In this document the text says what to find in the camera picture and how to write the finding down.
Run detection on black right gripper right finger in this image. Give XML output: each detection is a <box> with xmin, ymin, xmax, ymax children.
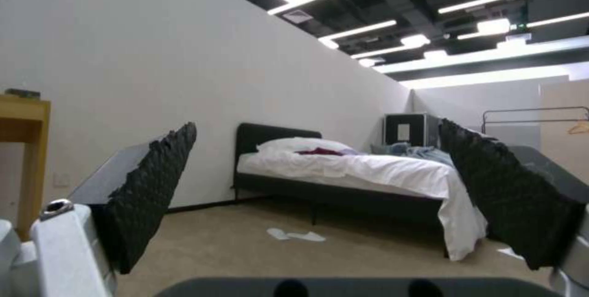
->
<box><xmin>438</xmin><ymin>117</ymin><xmax>589</xmax><ymax>297</ymax></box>

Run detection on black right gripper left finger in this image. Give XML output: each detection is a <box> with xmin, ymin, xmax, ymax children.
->
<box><xmin>0</xmin><ymin>121</ymin><xmax>198</xmax><ymax>297</ymax></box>

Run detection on metal clothes rack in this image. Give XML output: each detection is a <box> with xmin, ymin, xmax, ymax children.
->
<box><xmin>481</xmin><ymin>106</ymin><xmax>589</xmax><ymax>128</ymax></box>

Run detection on wooden clothes hanger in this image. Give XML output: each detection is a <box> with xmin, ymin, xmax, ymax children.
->
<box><xmin>567</xmin><ymin>117</ymin><xmax>589</xmax><ymax>136</ymax></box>

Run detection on pale blue crumpled clothes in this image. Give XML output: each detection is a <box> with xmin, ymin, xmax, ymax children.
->
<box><xmin>370</xmin><ymin>142</ymin><xmax>454</xmax><ymax>166</ymax></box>

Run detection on black flight case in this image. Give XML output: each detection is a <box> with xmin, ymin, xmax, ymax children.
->
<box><xmin>383</xmin><ymin>113</ymin><xmax>444</xmax><ymax>148</ymax></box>

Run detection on yellow wooden cabinet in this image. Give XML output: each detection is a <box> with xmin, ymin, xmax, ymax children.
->
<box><xmin>0</xmin><ymin>94</ymin><xmax>52</xmax><ymax>242</ymax></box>

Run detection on white bed sheet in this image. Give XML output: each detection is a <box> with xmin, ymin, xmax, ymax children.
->
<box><xmin>237</xmin><ymin>146</ymin><xmax>488</xmax><ymax>262</ymax></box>

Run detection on small dark box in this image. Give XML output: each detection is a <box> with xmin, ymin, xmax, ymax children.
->
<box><xmin>4</xmin><ymin>88</ymin><xmax>40</xmax><ymax>98</ymax></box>

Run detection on white pillow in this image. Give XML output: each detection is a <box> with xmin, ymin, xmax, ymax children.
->
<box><xmin>256</xmin><ymin>137</ymin><xmax>353</xmax><ymax>155</ymax></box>

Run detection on dark red garment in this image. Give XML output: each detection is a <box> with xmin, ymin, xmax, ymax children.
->
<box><xmin>295</xmin><ymin>148</ymin><xmax>342</xmax><ymax>156</ymax></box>

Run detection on dark upholstered bed frame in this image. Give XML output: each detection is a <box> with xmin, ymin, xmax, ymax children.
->
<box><xmin>234</xmin><ymin>122</ymin><xmax>466</xmax><ymax>258</ymax></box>

